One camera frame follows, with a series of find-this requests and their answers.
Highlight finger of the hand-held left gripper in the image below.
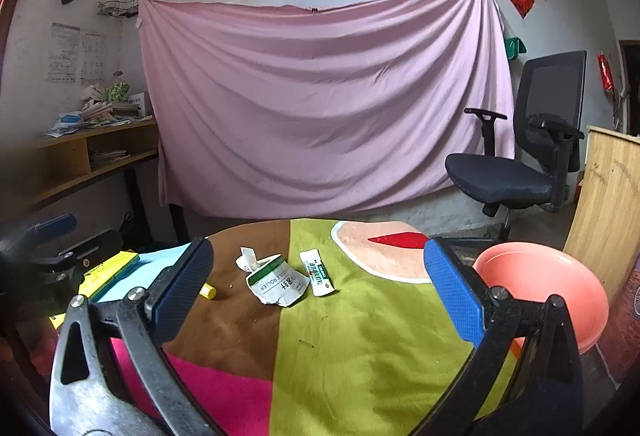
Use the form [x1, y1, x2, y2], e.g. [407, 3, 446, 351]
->
[34, 214, 79, 243]

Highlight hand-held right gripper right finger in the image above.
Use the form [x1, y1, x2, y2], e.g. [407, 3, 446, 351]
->
[415, 237, 586, 436]

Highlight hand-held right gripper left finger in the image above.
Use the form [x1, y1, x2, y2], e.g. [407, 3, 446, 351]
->
[49, 237, 226, 436]

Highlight white paper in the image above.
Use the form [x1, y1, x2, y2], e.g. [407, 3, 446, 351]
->
[236, 246, 259, 273]

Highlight pink plastic basin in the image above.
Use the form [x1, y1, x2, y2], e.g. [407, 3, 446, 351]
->
[472, 242, 610, 354]

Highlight crushed green white carton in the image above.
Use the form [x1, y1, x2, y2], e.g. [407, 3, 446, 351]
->
[245, 254, 310, 307]

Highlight white green sachet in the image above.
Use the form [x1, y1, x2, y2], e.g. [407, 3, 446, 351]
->
[299, 250, 336, 297]

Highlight yellow book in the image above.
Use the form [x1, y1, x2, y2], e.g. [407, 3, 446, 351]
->
[77, 251, 140, 301]

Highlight wooden shelf desk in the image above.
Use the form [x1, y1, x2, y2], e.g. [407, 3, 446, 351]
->
[20, 118, 161, 211]

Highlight papers in shelf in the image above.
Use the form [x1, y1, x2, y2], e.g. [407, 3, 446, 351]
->
[89, 149, 131, 165]

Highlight multicolour patchwork blanket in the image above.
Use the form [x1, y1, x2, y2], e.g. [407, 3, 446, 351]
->
[50, 218, 521, 436]

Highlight pile of papers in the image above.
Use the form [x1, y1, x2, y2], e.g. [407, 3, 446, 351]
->
[42, 100, 153, 139]

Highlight black office chair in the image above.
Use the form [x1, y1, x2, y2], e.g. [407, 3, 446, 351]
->
[445, 50, 587, 241]

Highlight small green plant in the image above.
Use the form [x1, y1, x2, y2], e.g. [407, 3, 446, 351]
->
[106, 72, 131, 104]

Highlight white cardboard box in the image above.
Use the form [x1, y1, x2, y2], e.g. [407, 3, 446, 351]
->
[127, 92, 152, 117]

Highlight wooden cabinet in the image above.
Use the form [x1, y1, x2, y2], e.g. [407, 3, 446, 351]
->
[562, 125, 640, 277]

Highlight pink hanging sheet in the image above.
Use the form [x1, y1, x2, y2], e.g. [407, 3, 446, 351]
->
[137, 0, 516, 218]

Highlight red hanging bag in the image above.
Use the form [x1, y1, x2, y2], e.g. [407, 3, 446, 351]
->
[597, 52, 615, 91]

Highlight white wall chart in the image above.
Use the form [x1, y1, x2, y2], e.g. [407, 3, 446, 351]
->
[45, 23, 81, 84]
[80, 32, 107, 85]

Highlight black wire rack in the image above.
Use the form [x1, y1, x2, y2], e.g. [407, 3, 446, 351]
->
[97, 0, 141, 18]

